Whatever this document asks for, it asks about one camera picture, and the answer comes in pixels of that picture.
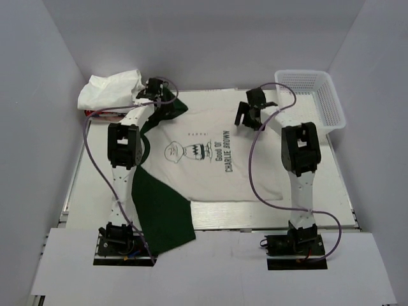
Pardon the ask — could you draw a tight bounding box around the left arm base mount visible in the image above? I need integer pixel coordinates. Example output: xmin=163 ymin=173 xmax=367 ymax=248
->
xmin=93 ymin=222 xmax=154 ymax=267

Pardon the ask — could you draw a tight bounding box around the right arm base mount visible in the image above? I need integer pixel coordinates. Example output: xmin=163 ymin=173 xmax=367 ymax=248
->
xmin=259 ymin=230 xmax=328 ymax=271

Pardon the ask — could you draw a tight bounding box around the crumpled white t-shirt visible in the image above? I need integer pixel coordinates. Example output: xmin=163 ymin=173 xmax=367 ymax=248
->
xmin=77 ymin=69 xmax=144 ymax=110

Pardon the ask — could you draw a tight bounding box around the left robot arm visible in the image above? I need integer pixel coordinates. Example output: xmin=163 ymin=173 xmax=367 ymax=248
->
xmin=107 ymin=76 xmax=178 ymax=226

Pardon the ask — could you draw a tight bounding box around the white plastic basket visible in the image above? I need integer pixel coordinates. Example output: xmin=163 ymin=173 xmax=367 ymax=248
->
xmin=274 ymin=69 xmax=346 ymax=135

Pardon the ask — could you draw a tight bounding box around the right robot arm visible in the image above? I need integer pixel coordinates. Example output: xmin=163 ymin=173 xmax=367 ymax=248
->
xmin=235 ymin=87 xmax=321 ymax=254

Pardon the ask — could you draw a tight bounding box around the white and green t-shirt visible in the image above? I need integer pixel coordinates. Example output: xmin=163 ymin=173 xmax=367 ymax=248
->
xmin=131 ymin=91 xmax=284 ymax=255

